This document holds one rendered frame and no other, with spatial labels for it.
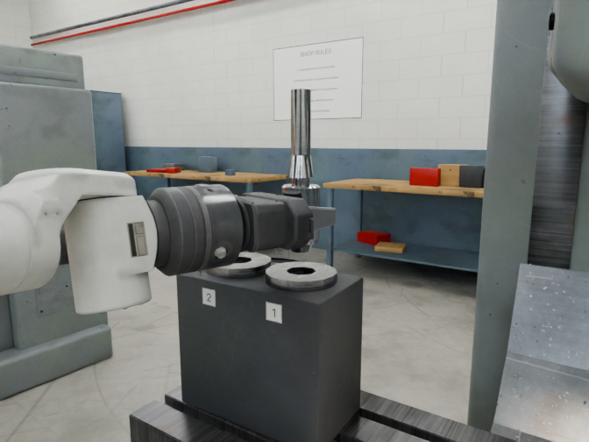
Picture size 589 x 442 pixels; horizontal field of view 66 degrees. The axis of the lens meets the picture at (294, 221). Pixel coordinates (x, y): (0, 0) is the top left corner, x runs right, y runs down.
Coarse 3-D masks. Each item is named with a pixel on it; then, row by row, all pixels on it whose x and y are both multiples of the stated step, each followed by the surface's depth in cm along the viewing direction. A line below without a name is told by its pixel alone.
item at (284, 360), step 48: (192, 288) 59; (240, 288) 55; (288, 288) 53; (336, 288) 55; (192, 336) 61; (240, 336) 56; (288, 336) 52; (336, 336) 54; (192, 384) 62; (240, 384) 57; (288, 384) 53; (336, 384) 55; (288, 432) 54; (336, 432) 56
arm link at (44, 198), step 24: (48, 168) 35; (72, 168) 36; (0, 192) 34; (24, 192) 33; (48, 192) 33; (72, 192) 35; (96, 192) 37; (120, 192) 40; (24, 216) 32; (48, 216) 33; (48, 240) 33; (48, 264) 33; (24, 288) 32
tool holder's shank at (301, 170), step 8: (296, 96) 53; (304, 96) 53; (296, 104) 53; (304, 104) 53; (296, 112) 53; (304, 112) 53; (296, 120) 53; (304, 120) 53; (296, 128) 53; (304, 128) 53; (296, 136) 53; (304, 136) 53; (296, 144) 54; (304, 144) 54; (296, 152) 54; (304, 152) 54; (296, 160) 54; (304, 160) 54; (296, 168) 54; (304, 168) 54; (312, 168) 55; (288, 176) 55; (296, 176) 54; (304, 176) 54; (312, 176) 55; (296, 184) 54; (304, 184) 54
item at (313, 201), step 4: (292, 196) 54; (296, 196) 53; (300, 196) 53; (304, 196) 53; (308, 196) 53; (312, 196) 54; (316, 196) 54; (308, 200) 54; (312, 200) 54; (316, 200) 54; (308, 204) 54; (312, 204) 54; (316, 204) 54; (316, 232) 55; (316, 236) 55; (312, 240) 55; (316, 240) 55; (308, 244) 54; (312, 244) 55
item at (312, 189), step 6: (282, 186) 55; (288, 186) 54; (294, 186) 54; (300, 186) 54; (306, 186) 54; (312, 186) 54; (318, 186) 55; (282, 192) 55; (288, 192) 54; (294, 192) 53; (300, 192) 53; (306, 192) 53; (312, 192) 54; (318, 192) 55
